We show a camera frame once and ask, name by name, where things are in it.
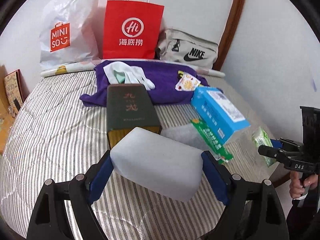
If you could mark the brown patterned book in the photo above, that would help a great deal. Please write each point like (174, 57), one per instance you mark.
(13, 90)

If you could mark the person's right hand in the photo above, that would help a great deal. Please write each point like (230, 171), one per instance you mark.
(297, 188)

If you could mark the green tissue pack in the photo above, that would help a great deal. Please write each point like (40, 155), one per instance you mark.
(260, 137)

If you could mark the purple towel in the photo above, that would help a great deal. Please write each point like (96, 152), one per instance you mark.
(163, 75)

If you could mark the white cotton gloves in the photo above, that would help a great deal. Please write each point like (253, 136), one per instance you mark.
(121, 73)

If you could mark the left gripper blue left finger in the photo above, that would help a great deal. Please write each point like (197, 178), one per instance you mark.
(97, 177)

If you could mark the brown wooden door frame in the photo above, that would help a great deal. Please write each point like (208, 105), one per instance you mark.
(229, 32)

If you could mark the white Miniso plastic bag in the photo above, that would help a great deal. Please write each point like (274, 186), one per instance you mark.
(66, 34)

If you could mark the green fruit wet wipe packet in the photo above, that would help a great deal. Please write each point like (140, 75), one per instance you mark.
(216, 147)

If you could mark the grey Nike waist bag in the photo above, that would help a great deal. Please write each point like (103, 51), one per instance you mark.
(178, 46)

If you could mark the blue tissue box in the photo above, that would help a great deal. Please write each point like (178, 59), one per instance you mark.
(219, 113)

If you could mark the red Haidilao paper bag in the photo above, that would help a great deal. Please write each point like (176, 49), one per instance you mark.
(131, 29)

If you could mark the rolled paper poster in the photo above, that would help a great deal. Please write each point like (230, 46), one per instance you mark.
(84, 66)

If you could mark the yellow black pouch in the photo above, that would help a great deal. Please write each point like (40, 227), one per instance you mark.
(180, 74)

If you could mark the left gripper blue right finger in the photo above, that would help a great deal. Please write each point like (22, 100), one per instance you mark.
(211, 170)

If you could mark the lemon print tissue packet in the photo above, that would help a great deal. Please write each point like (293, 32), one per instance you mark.
(187, 83)

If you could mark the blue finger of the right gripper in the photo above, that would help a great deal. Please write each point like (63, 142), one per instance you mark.
(276, 143)
(271, 152)

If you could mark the white foam block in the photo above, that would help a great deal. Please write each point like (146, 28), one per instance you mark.
(159, 164)

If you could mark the dark green tea box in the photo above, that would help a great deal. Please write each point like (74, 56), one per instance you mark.
(129, 106)

